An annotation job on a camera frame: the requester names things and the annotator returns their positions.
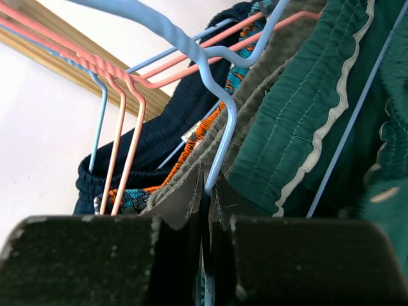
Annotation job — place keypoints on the navy blue shorts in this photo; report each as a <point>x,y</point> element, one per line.
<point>160,136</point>

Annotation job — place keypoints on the patterned orange blue shorts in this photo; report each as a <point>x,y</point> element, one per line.
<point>138,198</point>

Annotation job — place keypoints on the light blue wire hanger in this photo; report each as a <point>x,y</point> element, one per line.
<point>163,27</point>

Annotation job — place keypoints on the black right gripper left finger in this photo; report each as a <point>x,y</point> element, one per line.
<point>149,259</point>

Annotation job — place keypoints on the green shorts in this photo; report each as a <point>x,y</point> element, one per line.
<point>330,136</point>

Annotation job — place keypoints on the grey shorts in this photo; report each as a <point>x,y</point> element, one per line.
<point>281,47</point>

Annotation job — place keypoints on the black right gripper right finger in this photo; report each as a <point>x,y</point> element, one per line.
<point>295,261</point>

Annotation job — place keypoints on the wooden clothes rack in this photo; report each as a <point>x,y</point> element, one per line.
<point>156,99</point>

